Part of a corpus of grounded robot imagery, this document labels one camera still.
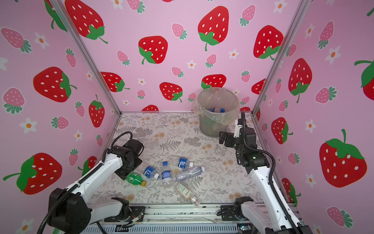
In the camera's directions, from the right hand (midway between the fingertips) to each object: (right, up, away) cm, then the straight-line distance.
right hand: (225, 133), depth 75 cm
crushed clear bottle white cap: (-20, -25, +13) cm, 35 cm away
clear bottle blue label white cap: (-23, -19, +11) cm, 31 cm away
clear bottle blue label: (-42, -23, +8) cm, 49 cm away
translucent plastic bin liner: (+2, +21, +32) cm, 38 cm away
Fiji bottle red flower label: (-1, +15, +23) cm, 28 cm away
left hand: (-50, -20, +7) cm, 55 cm away
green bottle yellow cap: (-50, -26, +5) cm, 56 cm away
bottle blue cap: (-32, -24, +7) cm, 41 cm away
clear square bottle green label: (-20, -33, +1) cm, 38 cm away
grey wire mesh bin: (-5, +3, +27) cm, 27 cm away
